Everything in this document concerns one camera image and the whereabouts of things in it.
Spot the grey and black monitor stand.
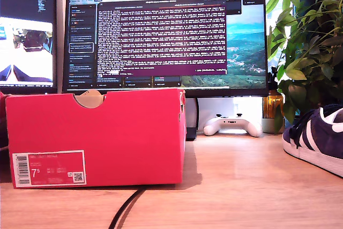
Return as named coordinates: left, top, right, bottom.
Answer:
left=184, top=97, right=199, bottom=141

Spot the brown cardboard box insert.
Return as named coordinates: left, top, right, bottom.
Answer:
left=74, top=89, right=104, bottom=109

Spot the red cardboard shoebox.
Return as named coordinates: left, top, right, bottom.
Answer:
left=5, top=88, right=187, bottom=189

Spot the black table cable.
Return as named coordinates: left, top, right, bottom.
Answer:
left=108, top=187, right=147, bottom=229

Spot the white game controller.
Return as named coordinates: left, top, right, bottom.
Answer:
left=203, top=113, right=263, bottom=138

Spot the blue shoe with white stripes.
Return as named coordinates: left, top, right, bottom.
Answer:
left=282, top=104, right=343, bottom=178

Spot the green leafy houseplant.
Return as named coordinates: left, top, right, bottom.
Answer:
left=265, top=0, right=343, bottom=133

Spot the wide black computer monitor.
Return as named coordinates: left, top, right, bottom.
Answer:
left=62, top=0, right=270, bottom=98

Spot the black monitor showing camera feed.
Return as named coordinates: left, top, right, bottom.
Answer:
left=0, top=0, right=58, bottom=95

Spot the amber glass pump bottle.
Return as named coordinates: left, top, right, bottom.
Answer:
left=262, top=67, right=285, bottom=119

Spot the pale green pot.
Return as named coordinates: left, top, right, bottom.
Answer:
left=262, top=117, right=285, bottom=134

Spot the red shoebox lid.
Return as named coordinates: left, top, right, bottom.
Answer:
left=0, top=91, right=8, bottom=184

